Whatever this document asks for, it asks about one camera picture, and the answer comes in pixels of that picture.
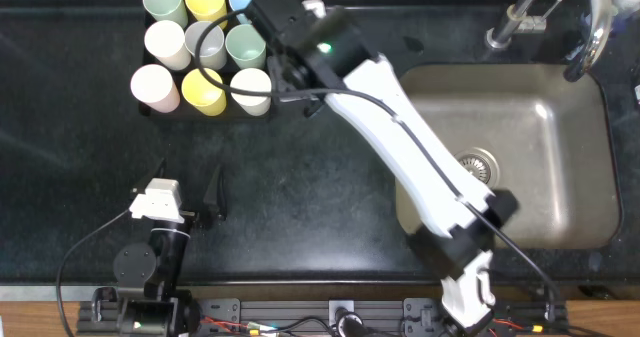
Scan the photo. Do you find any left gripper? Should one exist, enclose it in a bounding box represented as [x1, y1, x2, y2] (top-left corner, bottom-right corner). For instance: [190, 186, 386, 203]
[130, 157, 229, 229]

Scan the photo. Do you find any yellow cup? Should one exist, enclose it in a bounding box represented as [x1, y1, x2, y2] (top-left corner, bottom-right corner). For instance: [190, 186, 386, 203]
[184, 0, 229, 30]
[180, 68, 227, 117]

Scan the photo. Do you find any pink cup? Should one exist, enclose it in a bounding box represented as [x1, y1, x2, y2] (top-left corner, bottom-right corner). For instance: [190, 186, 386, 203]
[129, 64, 181, 114]

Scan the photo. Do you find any white cup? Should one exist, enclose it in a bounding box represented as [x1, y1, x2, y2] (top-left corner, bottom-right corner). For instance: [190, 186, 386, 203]
[229, 67, 273, 117]
[144, 20, 192, 71]

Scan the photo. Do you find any black tray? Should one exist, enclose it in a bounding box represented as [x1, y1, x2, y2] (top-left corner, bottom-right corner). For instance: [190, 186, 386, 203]
[137, 6, 274, 123]

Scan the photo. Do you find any grey cup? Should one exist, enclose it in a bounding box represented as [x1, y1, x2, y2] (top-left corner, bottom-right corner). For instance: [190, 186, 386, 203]
[184, 20, 228, 72]

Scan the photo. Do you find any pale green cup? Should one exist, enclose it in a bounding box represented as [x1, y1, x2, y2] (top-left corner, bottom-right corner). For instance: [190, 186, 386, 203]
[142, 0, 189, 28]
[225, 23, 268, 71]

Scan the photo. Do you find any steel sink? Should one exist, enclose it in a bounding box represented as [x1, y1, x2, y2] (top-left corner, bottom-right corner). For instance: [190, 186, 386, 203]
[393, 63, 622, 251]

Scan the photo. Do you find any steel tap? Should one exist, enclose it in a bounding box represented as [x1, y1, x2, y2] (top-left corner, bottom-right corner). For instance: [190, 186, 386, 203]
[483, 0, 615, 83]

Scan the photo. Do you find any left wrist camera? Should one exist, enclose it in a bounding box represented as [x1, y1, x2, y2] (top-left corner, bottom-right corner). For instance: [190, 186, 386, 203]
[128, 177, 184, 224]

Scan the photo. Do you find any black cable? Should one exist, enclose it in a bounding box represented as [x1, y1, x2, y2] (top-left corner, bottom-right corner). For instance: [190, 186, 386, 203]
[193, 8, 557, 324]
[54, 207, 132, 337]

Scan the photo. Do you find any mounting rail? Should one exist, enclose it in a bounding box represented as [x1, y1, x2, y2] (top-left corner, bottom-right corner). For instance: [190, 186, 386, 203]
[74, 286, 571, 337]

